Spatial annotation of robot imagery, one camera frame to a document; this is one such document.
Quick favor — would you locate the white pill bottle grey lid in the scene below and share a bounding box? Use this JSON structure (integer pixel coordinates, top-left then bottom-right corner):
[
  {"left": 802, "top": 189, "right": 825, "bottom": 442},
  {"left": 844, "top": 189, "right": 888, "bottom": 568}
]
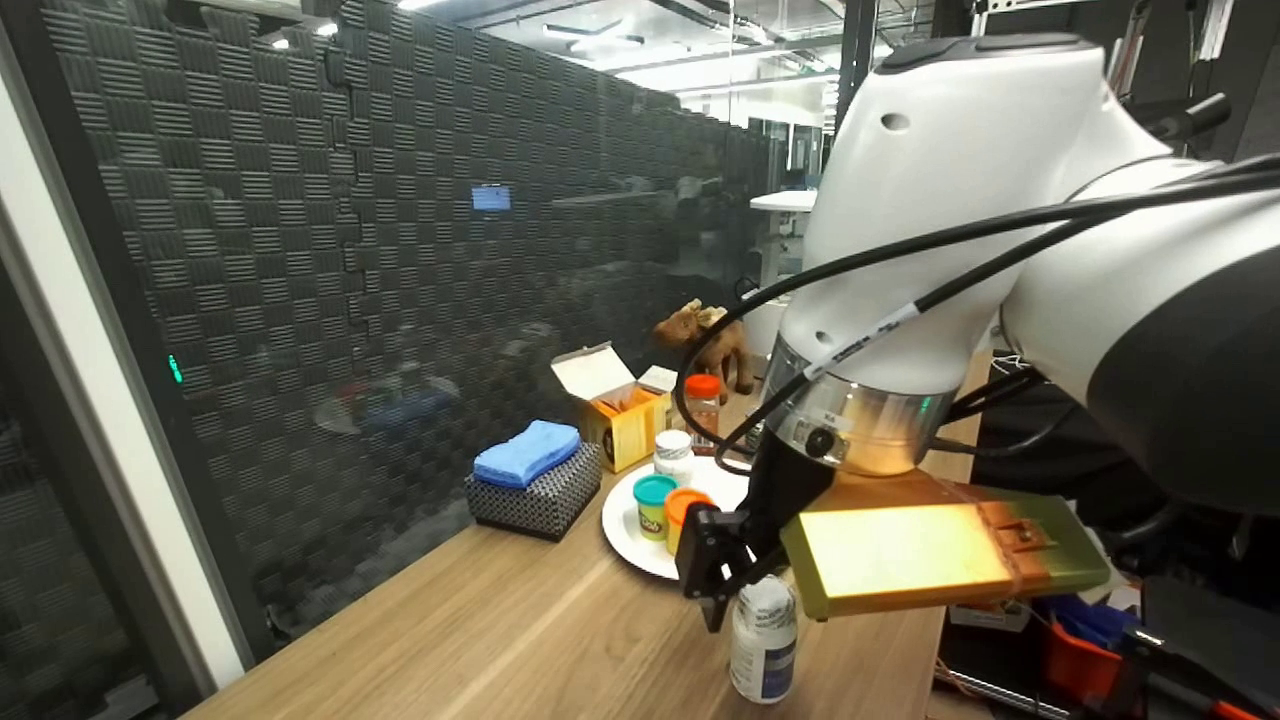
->
[{"left": 725, "top": 568, "right": 805, "bottom": 708}]

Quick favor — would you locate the open yellow cardboard box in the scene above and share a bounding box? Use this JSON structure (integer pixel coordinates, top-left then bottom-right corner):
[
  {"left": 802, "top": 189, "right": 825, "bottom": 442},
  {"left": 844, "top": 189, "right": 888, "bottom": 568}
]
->
[{"left": 547, "top": 339, "right": 685, "bottom": 481}]

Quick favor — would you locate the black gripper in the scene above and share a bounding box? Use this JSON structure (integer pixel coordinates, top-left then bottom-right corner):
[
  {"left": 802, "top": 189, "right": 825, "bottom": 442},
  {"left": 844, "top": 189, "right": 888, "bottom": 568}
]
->
[{"left": 673, "top": 426, "right": 841, "bottom": 636}]

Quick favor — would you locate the spice bottle orange lid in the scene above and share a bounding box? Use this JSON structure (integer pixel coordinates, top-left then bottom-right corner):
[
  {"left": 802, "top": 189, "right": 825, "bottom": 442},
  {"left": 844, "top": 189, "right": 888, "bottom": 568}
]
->
[{"left": 681, "top": 370, "right": 730, "bottom": 438}]

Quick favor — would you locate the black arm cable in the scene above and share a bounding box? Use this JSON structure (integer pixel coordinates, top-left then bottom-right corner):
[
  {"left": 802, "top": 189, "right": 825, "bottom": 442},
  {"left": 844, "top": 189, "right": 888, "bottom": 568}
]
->
[{"left": 670, "top": 147, "right": 1280, "bottom": 473}]

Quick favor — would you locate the blue sponge cloth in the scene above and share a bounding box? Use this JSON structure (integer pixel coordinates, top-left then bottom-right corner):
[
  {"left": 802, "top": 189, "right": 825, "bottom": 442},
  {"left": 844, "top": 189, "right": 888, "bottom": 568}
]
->
[{"left": 467, "top": 417, "right": 589, "bottom": 497}]

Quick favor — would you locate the grey patterned block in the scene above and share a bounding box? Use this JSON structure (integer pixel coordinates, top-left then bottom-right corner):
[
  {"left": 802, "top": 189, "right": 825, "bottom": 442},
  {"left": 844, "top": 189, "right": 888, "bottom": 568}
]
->
[{"left": 461, "top": 438, "right": 610, "bottom": 544}]

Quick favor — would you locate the small tub teal lid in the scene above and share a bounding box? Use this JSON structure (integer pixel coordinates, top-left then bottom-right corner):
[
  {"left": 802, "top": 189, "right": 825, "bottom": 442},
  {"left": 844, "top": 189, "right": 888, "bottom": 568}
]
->
[{"left": 628, "top": 473, "right": 685, "bottom": 541}]

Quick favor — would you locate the small white pill bottle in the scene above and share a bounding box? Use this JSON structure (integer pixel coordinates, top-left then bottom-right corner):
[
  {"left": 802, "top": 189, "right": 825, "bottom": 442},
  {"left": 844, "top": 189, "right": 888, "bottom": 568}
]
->
[{"left": 649, "top": 425, "right": 699, "bottom": 491}]

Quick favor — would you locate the white paper plate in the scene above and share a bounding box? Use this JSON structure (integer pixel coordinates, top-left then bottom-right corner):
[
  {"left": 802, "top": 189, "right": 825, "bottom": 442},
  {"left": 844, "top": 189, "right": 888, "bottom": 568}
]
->
[{"left": 595, "top": 454, "right": 759, "bottom": 589}]

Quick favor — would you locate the flat card on wrist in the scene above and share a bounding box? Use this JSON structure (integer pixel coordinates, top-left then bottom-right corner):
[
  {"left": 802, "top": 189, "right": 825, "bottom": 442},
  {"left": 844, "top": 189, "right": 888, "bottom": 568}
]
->
[{"left": 777, "top": 485, "right": 1114, "bottom": 622}]

